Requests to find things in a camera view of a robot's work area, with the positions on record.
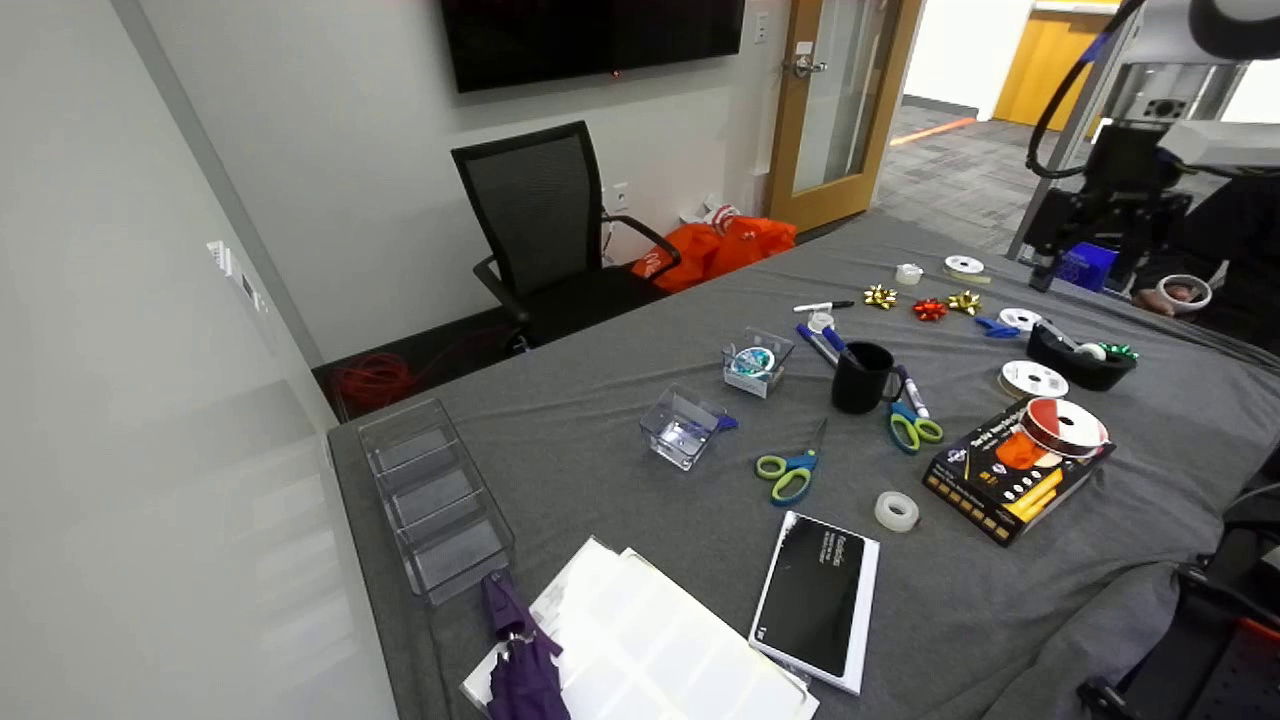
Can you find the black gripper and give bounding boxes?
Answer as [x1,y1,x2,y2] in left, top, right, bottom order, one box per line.
[1023,119,1185,292]

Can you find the white ring controller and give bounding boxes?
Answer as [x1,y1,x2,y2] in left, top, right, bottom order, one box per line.
[1152,269,1222,320]

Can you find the black cup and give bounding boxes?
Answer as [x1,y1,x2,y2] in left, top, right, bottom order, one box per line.
[830,338,899,419]

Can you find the person hand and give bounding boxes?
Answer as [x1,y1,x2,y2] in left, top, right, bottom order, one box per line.
[1135,275,1185,320]

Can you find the blue recycling bin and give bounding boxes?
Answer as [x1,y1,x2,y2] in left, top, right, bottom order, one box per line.
[1056,235,1120,294]

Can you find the black tape dispenser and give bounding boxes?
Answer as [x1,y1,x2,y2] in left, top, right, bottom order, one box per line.
[1023,320,1141,397]

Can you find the flat white disc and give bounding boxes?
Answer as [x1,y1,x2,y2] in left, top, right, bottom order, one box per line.
[939,248,992,283]

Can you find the grey metal pole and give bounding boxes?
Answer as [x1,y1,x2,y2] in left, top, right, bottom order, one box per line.
[1004,0,1152,265]

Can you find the person in black clothing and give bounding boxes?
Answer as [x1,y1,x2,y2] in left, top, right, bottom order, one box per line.
[1132,165,1280,356]

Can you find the large white disc spool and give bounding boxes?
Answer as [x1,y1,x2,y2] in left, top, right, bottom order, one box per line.
[997,356,1078,405]

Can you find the red white tape spool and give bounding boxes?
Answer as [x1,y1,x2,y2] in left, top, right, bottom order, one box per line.
[1019,397,1116,458]

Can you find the yellow wooden door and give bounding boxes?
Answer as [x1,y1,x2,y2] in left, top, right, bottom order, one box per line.
[987,2,1127,136]

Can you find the black orange product box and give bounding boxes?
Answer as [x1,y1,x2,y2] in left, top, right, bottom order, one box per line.
[919,397,1120,547]

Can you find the wooden door with glass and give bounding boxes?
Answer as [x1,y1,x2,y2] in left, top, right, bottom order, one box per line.
[764,0,928,235]

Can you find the clear tape roll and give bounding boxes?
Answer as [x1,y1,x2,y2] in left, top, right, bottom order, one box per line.
[867,489,928,537]

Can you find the clear box with teal tape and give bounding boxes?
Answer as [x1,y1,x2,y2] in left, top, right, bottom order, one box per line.
[716,330,802,405]

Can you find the green blue scissors with yellow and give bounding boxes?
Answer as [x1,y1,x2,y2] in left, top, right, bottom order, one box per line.
[754,417,835,507]

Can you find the orange plastic bag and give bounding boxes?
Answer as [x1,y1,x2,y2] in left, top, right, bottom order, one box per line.
[634,213,806,301]

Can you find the black chair with red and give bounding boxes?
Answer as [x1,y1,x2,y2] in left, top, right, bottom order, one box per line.
[1073,453,1280,720]

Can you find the clear plastic box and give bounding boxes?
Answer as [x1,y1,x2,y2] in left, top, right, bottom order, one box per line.
[635,382,742,477]

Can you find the black mesh office chair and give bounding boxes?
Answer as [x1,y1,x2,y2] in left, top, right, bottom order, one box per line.
[450,114,683,356]

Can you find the grey tablecloth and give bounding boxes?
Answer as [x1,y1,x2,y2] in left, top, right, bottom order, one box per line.
[326,207,1280,720]

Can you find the white paper stack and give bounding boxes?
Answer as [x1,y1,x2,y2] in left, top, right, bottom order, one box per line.
[459,537,819,720]

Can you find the clear plastic tray organizer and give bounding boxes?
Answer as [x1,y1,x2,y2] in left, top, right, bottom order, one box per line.
[348,397,522,608]

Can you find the purple cloth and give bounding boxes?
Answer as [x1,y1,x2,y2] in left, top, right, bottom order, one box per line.
[475,566,577,720]

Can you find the wall mounted black television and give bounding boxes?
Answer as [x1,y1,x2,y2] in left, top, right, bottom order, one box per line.
[436,0,749,96]

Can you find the red coiled cable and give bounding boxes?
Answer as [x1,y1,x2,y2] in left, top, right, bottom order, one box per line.
[330,347,426,417]

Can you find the white wall switch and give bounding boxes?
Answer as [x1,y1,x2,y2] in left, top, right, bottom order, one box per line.
[206,235,270,311]

